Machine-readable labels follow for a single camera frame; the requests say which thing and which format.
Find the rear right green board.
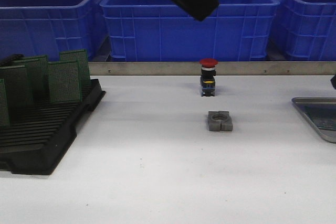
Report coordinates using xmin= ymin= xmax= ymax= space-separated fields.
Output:
xmin=59 ymin=49 xmax=91 ymax=87

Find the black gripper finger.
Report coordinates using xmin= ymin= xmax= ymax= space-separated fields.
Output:
xmin=330 ymin=75 xmax=336 ymax=89

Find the dark green left board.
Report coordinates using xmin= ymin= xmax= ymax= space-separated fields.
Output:
xmin=1 ymin=65 xmax=34 ymax=108

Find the blue plastic crate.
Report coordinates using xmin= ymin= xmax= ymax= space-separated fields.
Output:
xmin=270 ymin=0 xmax=335 ymax=61
xmin=100 ymin=0 xmax=279 ymax=62
xmin=1 ymin=0 xmax=107 ymax=61

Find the right blue plastic crate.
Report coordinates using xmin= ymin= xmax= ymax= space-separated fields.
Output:
xmin=270 ymin=0 xmax=335 ymax=61

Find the silver metal tray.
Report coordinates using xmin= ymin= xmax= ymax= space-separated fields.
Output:
xmin=292 ymin=97 xmax=335 ymax=143

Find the grey metal clamp block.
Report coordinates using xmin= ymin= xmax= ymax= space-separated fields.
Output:
xmin=207 ymin=111 xmax=233 ymax=132

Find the green perforated board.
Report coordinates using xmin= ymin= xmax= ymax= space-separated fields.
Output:
xmin=47 ymin=60 xmax=82 ymax=104
xmin=303 ymin=106 xmax=335 ymax=131

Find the leftmost edge green board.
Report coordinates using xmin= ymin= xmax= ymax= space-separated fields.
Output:
xmin=0 ymin=79 xmax=10 ymax=128

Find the red emergency stop button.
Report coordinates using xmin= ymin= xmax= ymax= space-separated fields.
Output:
xmin=199 ymin=58 xmax=218 ymax=97

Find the left blue plastic crate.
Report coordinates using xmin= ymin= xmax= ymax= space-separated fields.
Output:
xmin=1 ymin=0 xmax=107 ymax=61

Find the centre blue plastic crate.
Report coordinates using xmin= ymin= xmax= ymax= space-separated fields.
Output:
xmin=100 ymin=0 xmax=279 ymax=62

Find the black slotted board rack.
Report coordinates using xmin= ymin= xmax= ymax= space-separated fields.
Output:
xmin=1 ymin=79 xmax=105 ymax=175

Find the rear left green board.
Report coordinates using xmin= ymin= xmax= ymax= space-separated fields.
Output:
xmin=22 ymin=55 xmax=48 ymax=94

